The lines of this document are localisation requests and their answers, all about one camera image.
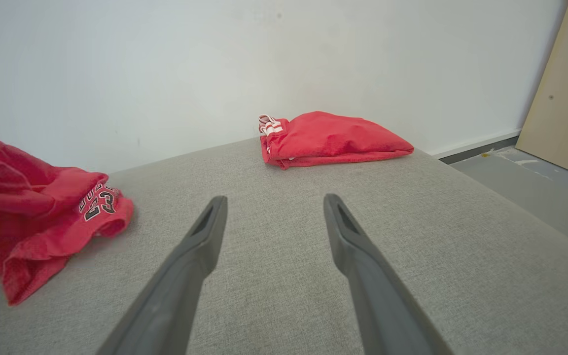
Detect white and dark wall baseboard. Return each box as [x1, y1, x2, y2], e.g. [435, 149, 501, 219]
[433, 128, 522, 165]

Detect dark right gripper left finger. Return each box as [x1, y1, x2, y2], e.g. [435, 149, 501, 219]
[97, 196, 229, 355]

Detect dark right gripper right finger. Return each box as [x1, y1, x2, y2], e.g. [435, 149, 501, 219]
[323, 194, 455, 355]

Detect red Bulls 23 shorts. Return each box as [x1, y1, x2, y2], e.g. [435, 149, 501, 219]
[0, 133, 134, 306]

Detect red Bulls 23 jersey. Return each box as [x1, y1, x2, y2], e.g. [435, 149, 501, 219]
[258, 111, 415, 170]

